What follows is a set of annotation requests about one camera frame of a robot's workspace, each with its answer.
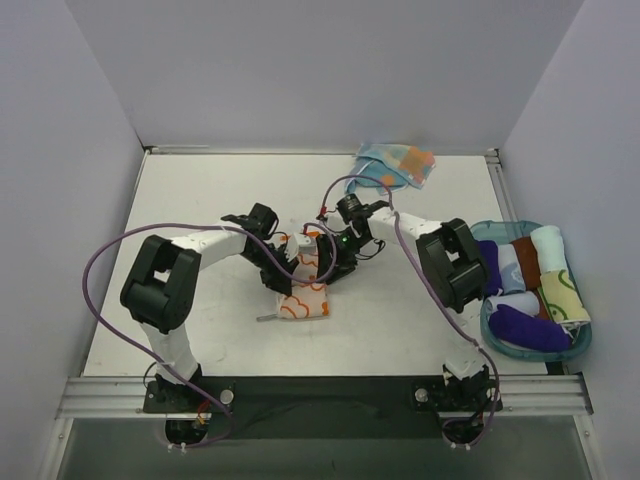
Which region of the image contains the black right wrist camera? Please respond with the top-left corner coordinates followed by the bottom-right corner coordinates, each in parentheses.
top-left (336, 194), bottom-right (368, 224)

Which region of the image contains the cream green rolled towel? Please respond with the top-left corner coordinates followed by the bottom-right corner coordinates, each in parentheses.
top-left (541, 269), bottom-right (591, 325)

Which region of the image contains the purple rolled towel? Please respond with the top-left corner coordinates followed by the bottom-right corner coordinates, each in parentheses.
top-left (476, 240), bottom-right (503, 297)
top-left (488, 304), bottom-right (572, 353)

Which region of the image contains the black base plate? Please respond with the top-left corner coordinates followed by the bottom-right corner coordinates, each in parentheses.
top-left (142, 375), bottom-right (502, 442)

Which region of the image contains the blue orange patterned towel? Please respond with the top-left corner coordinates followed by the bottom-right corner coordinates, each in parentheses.
top-left (344, 143), bottom-right (436, 195)

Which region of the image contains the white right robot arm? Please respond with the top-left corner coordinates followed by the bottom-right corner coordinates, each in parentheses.
top-left (316, 194), bottom-right (495, 410)

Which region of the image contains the purple rolled towel front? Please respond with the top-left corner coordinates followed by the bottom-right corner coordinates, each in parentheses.
top-left (488, 304), bottom-right (572, 353)

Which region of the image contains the brown rolled towel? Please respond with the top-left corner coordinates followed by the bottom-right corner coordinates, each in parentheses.
top-left (511, 236), bottom-right (541, 291)

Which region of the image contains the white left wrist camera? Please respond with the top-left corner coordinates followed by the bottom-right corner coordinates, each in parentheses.
top-left (285, 233), bottom-right (318, 265)

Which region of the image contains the light blue rolled towel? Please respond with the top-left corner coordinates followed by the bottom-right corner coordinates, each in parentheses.
top-left (498, 244), bottom-right (526, 294)

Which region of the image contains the mint white rolled towel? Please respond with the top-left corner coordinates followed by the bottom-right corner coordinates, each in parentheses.
top-left (530, 225), bottom-right (568, 274)

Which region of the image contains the orange flower pattern towel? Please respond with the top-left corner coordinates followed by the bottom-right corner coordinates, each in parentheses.
top-left (276, 230), bottom-right (330, 320)

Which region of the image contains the grey towel hang loop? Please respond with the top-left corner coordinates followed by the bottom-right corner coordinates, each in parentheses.
top-left (256, 314), bottom-right (278, 322)

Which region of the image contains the purple rolled towel back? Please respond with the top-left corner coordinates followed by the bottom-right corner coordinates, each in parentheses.
top-left (476, 240), bottom-right (503, 297)

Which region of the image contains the aluminium front rail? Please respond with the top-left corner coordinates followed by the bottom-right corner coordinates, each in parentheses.
top-left (56, 375), bottom-right (594, 420)

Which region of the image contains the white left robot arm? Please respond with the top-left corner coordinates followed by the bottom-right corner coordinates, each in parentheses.
top-left (120, 203), bottom-right (299, 412)

